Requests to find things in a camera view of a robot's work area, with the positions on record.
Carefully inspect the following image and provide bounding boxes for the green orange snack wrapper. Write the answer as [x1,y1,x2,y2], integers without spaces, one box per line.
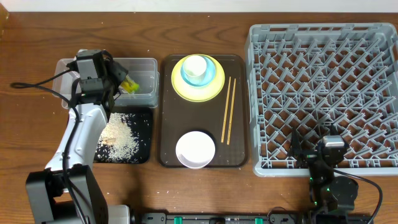
[120,77,140,94]

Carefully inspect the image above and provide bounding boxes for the rice pile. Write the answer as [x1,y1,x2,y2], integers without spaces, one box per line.
[95,113,139,164]

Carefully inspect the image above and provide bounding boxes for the white bowl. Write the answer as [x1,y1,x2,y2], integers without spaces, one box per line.
[175,131,216,169]

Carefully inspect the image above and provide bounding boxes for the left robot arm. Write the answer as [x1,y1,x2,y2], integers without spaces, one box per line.
[25,57,131,223]

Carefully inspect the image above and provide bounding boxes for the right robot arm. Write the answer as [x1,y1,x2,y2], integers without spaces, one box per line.
[288,126,358,223]

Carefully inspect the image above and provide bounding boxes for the black waste tray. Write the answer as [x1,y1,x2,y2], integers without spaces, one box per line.
[94,107,153,164]

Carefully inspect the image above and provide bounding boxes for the grey plastic dishwasher rack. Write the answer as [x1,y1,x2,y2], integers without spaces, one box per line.
[245,23,397,177]

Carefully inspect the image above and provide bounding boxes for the clear plastic bin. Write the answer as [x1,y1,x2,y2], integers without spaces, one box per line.
[52,58,159,108]

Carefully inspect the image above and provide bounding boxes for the dark brown serving tray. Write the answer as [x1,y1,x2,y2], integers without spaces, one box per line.
[157,55,250,168]

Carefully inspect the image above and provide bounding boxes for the yellow plate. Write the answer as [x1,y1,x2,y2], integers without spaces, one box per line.
[171,54,225,103]

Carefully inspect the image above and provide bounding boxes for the white cup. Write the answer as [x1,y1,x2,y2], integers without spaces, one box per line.
[183,55,207,78]

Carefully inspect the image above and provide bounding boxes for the right wooden chopstick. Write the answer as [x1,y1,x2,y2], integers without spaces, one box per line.
[227,79,236,145]

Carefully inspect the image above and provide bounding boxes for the wooden chopstick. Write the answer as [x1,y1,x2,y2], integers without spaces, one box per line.
[221,77,231,143]
[227,79,236,145]

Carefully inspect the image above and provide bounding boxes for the left wooden chopstick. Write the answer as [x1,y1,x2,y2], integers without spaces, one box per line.
[221,77,231,143]

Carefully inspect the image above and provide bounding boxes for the light blue bowl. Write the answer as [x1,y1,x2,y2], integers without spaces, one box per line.
[181,55,216,87]

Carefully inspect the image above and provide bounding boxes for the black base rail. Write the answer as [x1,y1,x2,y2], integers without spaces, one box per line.
[108,205,374,224]

